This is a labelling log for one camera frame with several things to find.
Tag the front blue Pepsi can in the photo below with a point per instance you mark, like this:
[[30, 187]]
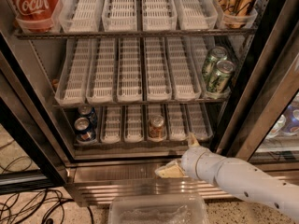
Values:
[[84, 129]]

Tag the orange soda can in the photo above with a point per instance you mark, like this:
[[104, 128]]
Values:
[[156, 126]]

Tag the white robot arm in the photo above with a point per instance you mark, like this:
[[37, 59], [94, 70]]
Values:
[[234, 176]]

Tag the rear green can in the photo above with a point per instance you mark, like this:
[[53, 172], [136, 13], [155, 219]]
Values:
[[213, 56]]

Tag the blue can behind door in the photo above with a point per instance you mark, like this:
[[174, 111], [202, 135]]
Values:
[[291, 126]]

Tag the front green can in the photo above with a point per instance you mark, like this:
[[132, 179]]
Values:
[[220, 76]]

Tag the white can behind door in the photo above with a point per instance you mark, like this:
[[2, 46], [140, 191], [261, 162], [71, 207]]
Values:
[[277, 127]]

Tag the blue pepsi can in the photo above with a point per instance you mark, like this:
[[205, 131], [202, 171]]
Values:
[[89, 113], [84, 129]]

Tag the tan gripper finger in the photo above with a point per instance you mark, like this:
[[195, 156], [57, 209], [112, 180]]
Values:
[[171, 170], [192, 140]]

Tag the green can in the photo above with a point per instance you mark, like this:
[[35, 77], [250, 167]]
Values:
[[220, 76], [213, 56]]

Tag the bottom metal shelf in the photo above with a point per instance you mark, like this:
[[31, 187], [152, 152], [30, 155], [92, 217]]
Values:
[[124, 145]]

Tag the metal shelf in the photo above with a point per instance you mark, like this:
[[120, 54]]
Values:
[[124, 145], [134, 34], [195, 101]]

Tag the glass fridge door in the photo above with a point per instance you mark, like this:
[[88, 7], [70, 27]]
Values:
[[277, 93]]

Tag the steel fridge base grille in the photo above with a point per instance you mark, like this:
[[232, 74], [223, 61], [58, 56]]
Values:
[[101, 182]]

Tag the gold tan can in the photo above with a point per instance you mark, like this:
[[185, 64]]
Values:
[[235, 14]]

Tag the top metal shelf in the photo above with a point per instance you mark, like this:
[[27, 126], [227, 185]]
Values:
[[134, 34]]

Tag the middle metal shelf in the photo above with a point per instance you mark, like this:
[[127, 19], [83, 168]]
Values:
[[195, 101]]

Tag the red Coca-Cola can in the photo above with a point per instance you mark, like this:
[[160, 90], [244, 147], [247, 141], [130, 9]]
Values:
[[36, 15]]

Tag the rear blue Pepsi can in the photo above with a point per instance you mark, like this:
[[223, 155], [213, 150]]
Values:
[[89, 113]]

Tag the clear plastic bin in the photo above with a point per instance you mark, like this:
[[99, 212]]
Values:
[[158, 209]]

